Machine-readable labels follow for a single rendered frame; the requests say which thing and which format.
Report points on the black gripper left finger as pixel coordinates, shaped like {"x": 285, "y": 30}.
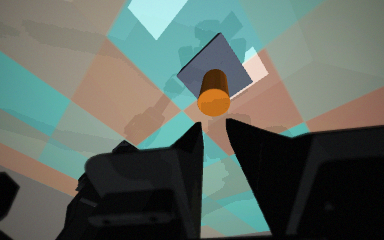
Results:
{"x": 178, "y": 167}

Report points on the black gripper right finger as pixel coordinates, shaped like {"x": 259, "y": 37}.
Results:
{"x": 280, "y": 170}

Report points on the orange cylinder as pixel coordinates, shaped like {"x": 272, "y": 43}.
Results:
{"x": 214, "y": 97}

